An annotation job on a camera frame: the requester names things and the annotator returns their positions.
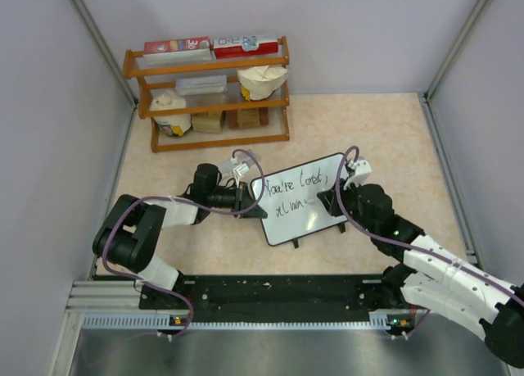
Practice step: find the cream paper bag upper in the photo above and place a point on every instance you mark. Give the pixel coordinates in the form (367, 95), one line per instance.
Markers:
(259, 82)

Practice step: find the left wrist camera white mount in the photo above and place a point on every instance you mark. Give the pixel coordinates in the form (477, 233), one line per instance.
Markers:
(240, 166)

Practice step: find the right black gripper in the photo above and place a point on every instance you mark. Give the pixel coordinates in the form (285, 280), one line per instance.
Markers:
(331, 201)

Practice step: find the aluminium rail frame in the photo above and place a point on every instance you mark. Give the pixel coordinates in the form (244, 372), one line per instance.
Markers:
(104, 296)

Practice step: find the wooden three tier shelf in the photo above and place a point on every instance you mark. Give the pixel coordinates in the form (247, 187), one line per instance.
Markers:
(154, 80)

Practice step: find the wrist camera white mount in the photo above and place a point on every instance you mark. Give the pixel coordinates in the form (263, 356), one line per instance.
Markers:
(240, 166)
(358, 172)

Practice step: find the brown cardboard box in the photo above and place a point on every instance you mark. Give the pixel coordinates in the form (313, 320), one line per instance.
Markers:
(248, 118)

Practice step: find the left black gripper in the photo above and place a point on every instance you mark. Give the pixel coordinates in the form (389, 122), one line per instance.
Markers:
(244, 201)

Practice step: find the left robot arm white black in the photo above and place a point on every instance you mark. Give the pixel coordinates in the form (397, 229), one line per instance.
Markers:
(130, 232)

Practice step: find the black framed whiteboard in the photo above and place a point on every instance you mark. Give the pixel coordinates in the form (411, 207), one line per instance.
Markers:
(282, 195)

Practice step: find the tan cardboard box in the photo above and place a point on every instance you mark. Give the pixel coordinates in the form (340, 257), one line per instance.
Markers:
(210, 122)

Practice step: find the red white foil box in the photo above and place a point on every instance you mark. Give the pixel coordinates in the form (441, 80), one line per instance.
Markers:
(177, 51)

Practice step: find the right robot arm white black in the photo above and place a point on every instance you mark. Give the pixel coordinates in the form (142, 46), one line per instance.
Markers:
(430, 276)

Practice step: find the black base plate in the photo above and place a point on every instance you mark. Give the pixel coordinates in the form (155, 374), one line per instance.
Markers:
(287, 298)

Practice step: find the clear plastic box on shelf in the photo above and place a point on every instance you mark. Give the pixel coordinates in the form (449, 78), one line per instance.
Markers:
(201, 85)

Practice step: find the red white wrap box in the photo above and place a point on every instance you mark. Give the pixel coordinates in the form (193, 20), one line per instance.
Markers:
(245, 46)

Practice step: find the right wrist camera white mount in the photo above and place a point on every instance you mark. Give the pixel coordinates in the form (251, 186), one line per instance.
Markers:
(358, 172)

